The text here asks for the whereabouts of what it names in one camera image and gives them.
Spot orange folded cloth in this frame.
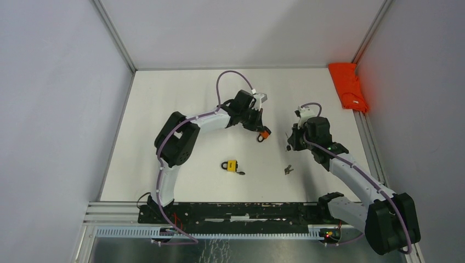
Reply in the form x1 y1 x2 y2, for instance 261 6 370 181
328 62 370 113

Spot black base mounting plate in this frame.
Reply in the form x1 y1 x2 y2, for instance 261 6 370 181
137 201 345 236

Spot orange padlock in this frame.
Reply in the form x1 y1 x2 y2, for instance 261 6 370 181
257 130 271 143

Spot silver key bunch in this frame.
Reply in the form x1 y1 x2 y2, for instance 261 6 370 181
284 165 294 175

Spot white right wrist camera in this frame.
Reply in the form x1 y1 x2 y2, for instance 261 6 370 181
295 106 321 129

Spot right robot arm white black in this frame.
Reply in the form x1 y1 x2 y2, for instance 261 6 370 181
287 116 421 255

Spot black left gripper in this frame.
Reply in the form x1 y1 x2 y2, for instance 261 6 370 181
240 106 263 133

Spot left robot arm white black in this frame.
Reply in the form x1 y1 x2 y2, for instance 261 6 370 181
151 90 271 223

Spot black head key bunch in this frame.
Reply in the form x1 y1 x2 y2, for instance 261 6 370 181
285 133 292 152

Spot slotted cable duct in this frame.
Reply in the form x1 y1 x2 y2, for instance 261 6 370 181
95 227 324 241

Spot yellow padlock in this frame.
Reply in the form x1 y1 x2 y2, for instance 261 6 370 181
220 159 246 175

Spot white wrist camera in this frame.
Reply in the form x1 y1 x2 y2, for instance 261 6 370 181
251 89 268 111
295 106 321 129

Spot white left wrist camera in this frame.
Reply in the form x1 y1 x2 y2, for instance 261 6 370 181
251 89 268 111

